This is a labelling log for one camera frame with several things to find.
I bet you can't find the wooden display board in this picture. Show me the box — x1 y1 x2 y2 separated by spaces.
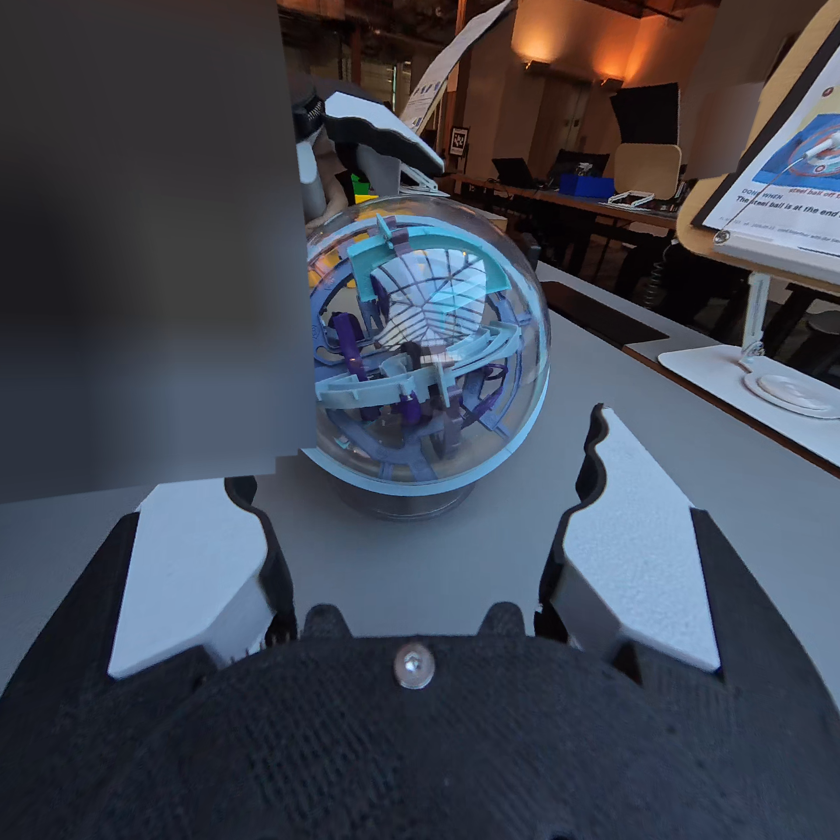
676 0 840 286

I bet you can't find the black laptop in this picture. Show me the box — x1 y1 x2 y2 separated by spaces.
550 150 613 178
491 157 538 189

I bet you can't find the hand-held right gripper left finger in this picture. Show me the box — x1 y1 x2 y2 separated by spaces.
107 476 300 681

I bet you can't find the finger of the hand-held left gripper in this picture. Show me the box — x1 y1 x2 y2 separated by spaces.
292 97 329 227
323 91 446 194

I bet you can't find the clear sphere maze ball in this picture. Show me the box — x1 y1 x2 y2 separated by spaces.
301 194 552 492

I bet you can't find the light wooden chair back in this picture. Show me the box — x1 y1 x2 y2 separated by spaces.
613 143 682 201

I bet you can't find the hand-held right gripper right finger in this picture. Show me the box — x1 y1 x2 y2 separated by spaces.
533 402 723 673

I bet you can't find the white round disc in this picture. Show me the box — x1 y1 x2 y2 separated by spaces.
743 373 840 416

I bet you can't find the clear round ball stand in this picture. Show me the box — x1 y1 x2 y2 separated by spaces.
338 476 487 522

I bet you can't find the long wooden table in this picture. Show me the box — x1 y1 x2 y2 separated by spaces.
453 174 680 232

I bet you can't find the white instruction sheet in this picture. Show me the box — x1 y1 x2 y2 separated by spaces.
699 56 840 258
399 0 514 132

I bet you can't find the black square panel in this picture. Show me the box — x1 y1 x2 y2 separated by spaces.
610 82 680 147

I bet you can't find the white display stand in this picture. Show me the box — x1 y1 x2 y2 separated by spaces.
658 272 840 421

